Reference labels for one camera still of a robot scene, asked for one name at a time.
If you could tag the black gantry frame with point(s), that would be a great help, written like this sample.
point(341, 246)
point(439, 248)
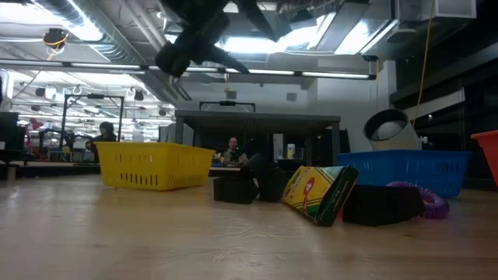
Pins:
point(227, 103)
point(93, 96)

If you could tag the orange plastic basket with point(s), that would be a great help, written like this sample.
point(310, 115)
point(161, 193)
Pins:
point(488, 155)

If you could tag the white round camera device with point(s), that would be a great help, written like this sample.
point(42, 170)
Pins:
point(404, 136)

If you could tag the person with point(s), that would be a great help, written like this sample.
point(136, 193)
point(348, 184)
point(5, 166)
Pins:
point(233, 149)
point(105, 132)

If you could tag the white container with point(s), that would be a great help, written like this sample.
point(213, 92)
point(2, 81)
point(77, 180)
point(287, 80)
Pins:
point(291, 151)

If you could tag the grey perforated metal shelf riser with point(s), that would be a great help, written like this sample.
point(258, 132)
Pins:
point(257, 116)

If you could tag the background work table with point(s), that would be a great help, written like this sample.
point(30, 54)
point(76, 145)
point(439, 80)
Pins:
point(46, 167)

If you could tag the yellow plastic basket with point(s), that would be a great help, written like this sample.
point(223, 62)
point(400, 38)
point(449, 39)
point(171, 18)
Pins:
point(151, 167)

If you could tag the LED strip light bar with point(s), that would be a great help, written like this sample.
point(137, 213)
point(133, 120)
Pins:
point(334, 74)

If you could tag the yellow crayon box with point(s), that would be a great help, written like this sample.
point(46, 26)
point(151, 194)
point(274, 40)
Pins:
point(315, 194)

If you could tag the blue plastic basket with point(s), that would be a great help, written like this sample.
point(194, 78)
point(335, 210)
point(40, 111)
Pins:
point(404, 171)

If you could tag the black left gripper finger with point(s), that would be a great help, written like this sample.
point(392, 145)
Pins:
point(229, 61)
point(258, 19)

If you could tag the black monitor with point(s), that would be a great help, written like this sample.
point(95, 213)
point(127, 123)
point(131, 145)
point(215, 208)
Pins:
point(8, 130)

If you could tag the purple coil wristband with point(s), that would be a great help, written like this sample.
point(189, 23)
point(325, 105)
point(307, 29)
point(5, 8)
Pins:
point(437, 204)

